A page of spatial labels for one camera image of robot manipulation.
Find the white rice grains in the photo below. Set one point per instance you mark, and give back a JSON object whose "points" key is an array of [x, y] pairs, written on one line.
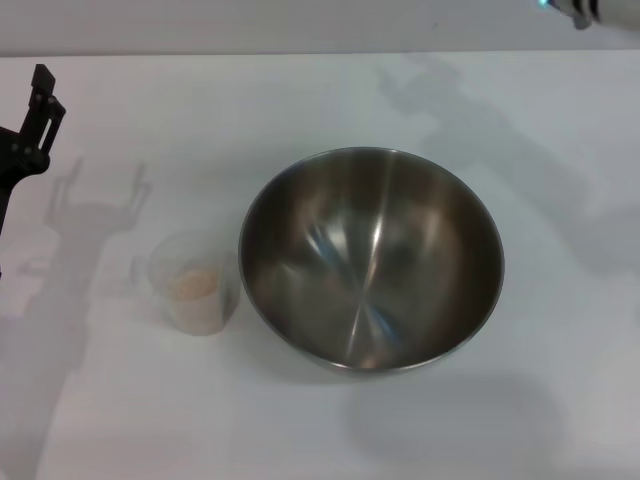
{"points": [[192, 286]]}

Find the clear plastic measuring cup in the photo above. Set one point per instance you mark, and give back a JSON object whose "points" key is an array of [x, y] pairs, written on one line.
{"points": [[155, 265]]}

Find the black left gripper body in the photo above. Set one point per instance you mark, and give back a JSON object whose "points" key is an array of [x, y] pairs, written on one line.
{"points": [[20, 155]]}

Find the stainless steel mixing bowl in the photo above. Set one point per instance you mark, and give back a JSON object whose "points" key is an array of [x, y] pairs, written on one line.
{"points": [[370, 250]]}

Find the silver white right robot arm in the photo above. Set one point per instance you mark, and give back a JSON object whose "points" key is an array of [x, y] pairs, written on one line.
{"points": [[615, 10]]}

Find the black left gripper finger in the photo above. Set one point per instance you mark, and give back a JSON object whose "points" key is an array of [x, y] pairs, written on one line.
{"points": [[42, 117]]}

